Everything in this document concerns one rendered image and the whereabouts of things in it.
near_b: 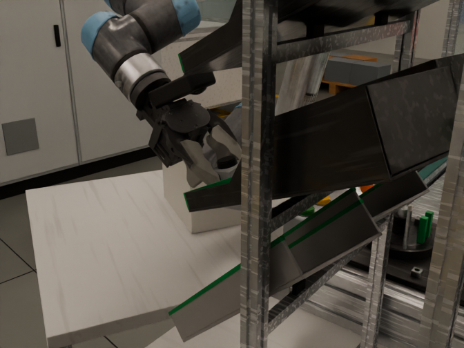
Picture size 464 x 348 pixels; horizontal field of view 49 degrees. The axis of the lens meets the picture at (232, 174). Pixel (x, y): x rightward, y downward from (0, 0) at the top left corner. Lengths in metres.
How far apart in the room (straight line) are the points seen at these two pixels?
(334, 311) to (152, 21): 0.59
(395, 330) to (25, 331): 1.85
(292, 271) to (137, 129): 3.69
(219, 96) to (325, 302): 4.46
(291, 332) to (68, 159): 3.12
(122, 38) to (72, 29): 2.92
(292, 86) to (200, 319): 0.66
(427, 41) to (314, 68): 8.76
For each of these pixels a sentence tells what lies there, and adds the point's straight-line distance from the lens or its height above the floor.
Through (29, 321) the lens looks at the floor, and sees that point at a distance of 2.53.
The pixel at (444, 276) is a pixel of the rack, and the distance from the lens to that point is 0.40.
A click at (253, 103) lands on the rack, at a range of 0.43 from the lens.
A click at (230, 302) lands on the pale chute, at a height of 1.10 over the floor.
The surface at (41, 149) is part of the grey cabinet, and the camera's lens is 3.78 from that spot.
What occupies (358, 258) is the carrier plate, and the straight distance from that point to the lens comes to 0.95.
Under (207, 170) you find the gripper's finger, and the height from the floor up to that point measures 1.19.
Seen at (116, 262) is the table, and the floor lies 0.86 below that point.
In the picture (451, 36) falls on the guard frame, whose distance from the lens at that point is 1.76.
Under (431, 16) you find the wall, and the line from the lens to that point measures 9.83.
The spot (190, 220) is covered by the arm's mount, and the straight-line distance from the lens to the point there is 1.22.
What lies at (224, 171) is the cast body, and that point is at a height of 1.19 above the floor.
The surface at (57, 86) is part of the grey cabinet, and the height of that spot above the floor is 0.71.
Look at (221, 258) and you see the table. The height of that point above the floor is 0.86.
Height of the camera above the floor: 1.45
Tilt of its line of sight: 22 degrees down
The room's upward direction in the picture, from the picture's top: straight up
